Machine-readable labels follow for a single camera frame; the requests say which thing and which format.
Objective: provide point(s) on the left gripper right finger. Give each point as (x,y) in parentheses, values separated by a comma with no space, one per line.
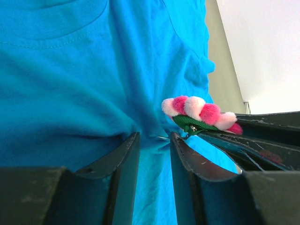
(207,194)

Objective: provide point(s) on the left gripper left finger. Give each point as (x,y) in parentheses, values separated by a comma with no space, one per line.
(101,193)

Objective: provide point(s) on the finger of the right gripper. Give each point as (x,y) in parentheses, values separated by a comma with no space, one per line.
(261,153)
(277,127)

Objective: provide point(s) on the pink flower smiley brooch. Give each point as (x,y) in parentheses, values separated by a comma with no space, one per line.
(193,115)

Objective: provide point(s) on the blue t-shirt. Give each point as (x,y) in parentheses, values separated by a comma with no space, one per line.
(77,77)

